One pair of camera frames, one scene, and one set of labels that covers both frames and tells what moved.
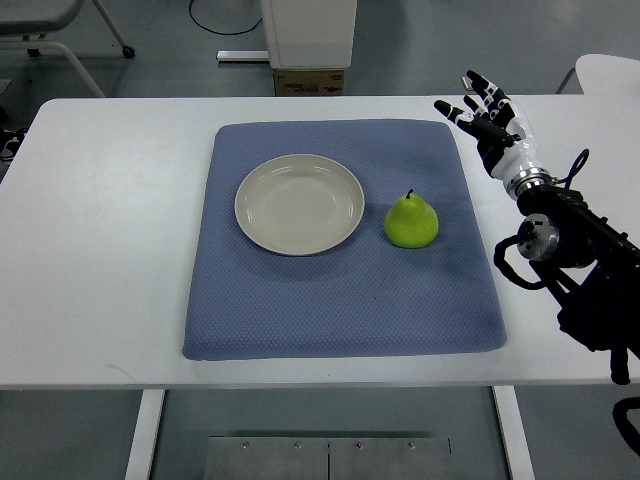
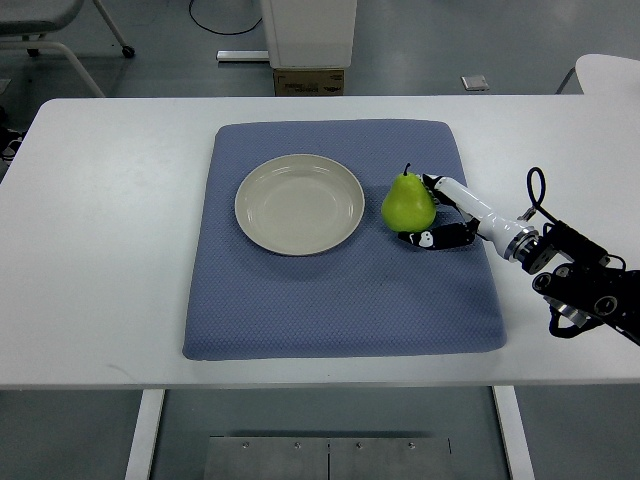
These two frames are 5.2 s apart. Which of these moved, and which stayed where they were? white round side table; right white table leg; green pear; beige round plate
Moved: green pear
Stayed: white round side table; beige round plate; right white table leg
